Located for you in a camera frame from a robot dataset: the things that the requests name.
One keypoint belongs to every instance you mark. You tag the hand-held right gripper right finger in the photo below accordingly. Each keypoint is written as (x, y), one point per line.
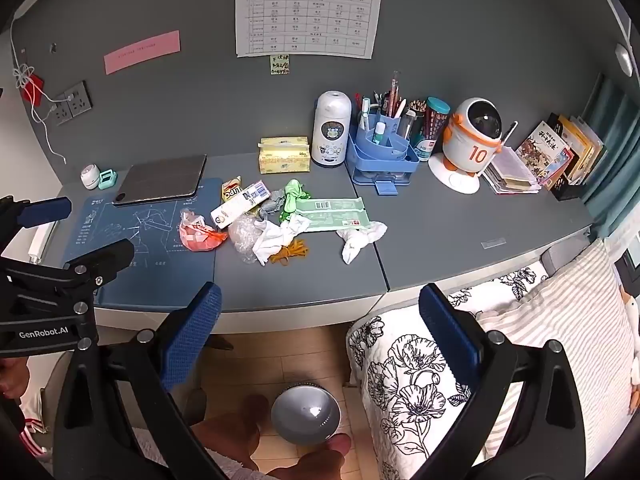
(447, 332)

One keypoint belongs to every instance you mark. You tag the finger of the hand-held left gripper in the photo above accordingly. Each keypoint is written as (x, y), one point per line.
(107, 255)
(45, 211)

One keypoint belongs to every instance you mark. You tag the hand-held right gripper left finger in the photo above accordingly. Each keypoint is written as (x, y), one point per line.
(192, 327)

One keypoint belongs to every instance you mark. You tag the orange plastic bag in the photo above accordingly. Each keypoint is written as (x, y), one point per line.
(197, 235)

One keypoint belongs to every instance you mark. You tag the clear plastic wrap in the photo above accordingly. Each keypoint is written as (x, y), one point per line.
(242, 232)

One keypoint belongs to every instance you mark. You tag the white tissue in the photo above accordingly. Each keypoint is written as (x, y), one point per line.
(357, 242)
(270, 245)

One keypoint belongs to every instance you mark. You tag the white blue milk carton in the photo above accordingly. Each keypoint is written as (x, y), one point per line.
(240, 205)

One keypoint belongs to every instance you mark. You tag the yellow snack packet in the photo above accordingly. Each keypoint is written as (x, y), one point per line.
(231, 192)

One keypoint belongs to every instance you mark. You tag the grey metal bin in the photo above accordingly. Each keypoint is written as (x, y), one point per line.
(305, 415)

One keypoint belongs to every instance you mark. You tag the grey cloth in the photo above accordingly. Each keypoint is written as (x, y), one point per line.
(274, 206)

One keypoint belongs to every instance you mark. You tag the green wet wipes package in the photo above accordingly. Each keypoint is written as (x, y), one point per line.
(335, 215)

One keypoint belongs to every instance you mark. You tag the green wrapper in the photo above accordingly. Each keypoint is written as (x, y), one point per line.
(292, 195)

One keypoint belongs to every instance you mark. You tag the person's left hand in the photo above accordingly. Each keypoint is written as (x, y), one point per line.
(12, 377)

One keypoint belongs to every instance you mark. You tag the white flat device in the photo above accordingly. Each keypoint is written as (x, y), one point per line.
(40, 242)

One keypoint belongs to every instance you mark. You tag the blue desk mat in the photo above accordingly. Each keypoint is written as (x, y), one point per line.
(150, 260)

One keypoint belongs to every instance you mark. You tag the white floral quilt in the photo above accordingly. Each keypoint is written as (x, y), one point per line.
(400, 360)

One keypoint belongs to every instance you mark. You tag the white mini desk vacuum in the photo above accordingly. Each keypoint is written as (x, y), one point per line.
(90, 177)

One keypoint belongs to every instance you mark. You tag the small teal holder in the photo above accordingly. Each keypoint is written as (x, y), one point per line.
(107, 186)

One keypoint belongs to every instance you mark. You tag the red white striped item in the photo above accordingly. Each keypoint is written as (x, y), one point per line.
(32, 427)

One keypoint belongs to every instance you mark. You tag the grey tablet case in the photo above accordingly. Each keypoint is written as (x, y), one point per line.
(162, 180)

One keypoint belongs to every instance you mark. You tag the clear tape strip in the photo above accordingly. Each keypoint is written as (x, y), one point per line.
(494, 244)

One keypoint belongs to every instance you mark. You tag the grey top white desk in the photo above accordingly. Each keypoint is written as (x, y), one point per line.
(300, 316)

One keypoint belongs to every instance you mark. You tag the person's left leg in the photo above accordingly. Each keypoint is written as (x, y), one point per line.
(235, 427)

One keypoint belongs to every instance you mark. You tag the person's leg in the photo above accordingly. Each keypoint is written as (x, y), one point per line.
(235, 427)
(320, 460)

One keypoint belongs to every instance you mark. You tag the striped pillow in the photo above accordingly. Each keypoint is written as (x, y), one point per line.
(565, 305)

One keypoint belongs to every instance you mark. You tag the grey cushion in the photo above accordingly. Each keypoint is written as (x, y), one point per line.
(560, 257)

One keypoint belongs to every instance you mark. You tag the stack of notebooks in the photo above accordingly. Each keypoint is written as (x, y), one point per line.
(510, 170)

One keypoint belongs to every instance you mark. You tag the person's right leg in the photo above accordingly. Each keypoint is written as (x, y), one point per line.
(320, 460)

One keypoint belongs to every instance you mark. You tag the blue desk organizer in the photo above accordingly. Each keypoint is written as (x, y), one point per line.
(385, 160)

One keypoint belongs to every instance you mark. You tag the white orange robot toy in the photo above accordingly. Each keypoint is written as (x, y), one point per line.
(470, 150)

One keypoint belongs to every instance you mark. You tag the black book stand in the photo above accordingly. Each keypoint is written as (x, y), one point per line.
(570, 192)

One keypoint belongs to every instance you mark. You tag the pink paper strip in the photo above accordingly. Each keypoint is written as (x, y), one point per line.
(142, 52)

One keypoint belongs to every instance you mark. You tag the white plush toy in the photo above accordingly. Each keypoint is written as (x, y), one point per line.
(634, 310)

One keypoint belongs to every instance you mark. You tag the yellow tissue box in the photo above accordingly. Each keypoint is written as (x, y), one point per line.
(284, 159)

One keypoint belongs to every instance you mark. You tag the row of picture books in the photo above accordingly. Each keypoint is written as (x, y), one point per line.
(542, 147)

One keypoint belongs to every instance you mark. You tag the teal-lid pencil container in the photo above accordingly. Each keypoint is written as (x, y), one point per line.
(437, 110)

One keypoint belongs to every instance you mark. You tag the white cylindrical desk appliance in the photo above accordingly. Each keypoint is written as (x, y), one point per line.
(331, 130)

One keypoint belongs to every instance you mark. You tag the teal curtain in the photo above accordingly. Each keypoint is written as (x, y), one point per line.
(612, 160)

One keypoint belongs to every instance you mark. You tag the bunch of pens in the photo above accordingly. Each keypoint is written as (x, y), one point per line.
(395, 95)

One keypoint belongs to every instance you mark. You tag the yellow sticky note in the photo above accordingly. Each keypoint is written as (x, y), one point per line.
(280, 64)

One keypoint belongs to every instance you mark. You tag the white timetable paper sheet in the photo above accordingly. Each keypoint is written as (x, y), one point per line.
(310, 10)

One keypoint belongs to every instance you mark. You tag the grey wall power socket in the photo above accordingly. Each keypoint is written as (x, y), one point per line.
(75, 102)

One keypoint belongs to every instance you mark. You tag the white wall lamp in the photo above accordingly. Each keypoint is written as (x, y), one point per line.
(623, 59)

